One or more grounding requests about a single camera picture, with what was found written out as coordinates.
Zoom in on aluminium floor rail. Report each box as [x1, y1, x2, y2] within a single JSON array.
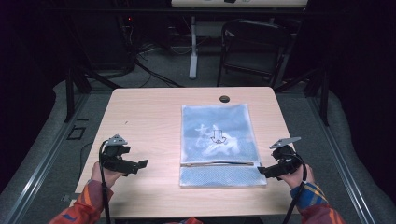
[[0, 92, 92, 224], [306, 94, 379, 224]]

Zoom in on dark computer tower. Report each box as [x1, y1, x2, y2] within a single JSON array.
[[78, 10, 138, 72]]

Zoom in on black floor cables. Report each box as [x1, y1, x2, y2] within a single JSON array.
[[134, 43, 185, 89]]

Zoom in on blue mesh laundry bag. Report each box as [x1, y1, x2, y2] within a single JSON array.
[[178, 103, 268, 189]]

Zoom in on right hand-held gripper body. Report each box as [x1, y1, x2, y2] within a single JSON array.
[[269, 136, 304, 178]]

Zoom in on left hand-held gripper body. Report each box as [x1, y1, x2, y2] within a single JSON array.
[[100, 133, 132, 174]]

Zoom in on person's orange clothing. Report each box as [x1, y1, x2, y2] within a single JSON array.
[[162, 217, 205, 224]]

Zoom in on black folding chair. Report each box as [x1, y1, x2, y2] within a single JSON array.
[[217, 19, 292, 89]]

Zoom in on black metal stand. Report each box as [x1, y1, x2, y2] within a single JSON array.
[[63, 65, 123, 124], [273, 65, 332, 127]]

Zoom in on person's left hand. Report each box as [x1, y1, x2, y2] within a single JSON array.
[[90, 161, 125, 189]]

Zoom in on white printed garment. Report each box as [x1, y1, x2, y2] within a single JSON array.
[[194, 123, 242, 158]]

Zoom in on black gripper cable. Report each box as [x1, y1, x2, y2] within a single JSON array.
[[281, 153, 308, 224], [98, 139, 112, 224]]

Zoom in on person's right hand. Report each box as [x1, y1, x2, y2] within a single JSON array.
[[278, 164, 316, 190]]

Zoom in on white desk leg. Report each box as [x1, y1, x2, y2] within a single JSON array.
[[188, 15, 200, 80]]

